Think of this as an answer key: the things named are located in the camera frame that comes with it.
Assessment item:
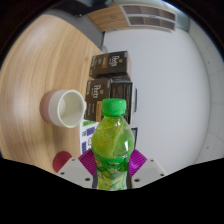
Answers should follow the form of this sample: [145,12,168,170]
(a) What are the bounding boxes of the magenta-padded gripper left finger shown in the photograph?
[55,148,98,190]

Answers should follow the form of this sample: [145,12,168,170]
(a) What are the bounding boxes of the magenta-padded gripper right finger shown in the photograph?
[128,148,167,189]

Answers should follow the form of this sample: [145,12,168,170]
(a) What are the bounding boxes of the green drink bottle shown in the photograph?
[90,98,136,191]

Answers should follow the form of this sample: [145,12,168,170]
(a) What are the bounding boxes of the flat round red coaster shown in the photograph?
[52,150,73,174]

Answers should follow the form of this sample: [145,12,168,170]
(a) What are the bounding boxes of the white printed leaflet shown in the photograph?
[79,119,101,156]

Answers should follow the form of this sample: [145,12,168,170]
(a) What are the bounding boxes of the white and maroon ribbed mug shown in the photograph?
[39,89,88,129]

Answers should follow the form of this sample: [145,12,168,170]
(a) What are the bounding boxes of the brown carton with tan side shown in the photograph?
[84,78,113,123]

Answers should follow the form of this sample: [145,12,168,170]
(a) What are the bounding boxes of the small dark brown carton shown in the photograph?
[89,50,132,79]

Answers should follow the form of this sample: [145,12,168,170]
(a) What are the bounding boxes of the wooden shelf unit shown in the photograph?
[84,2,178,33]

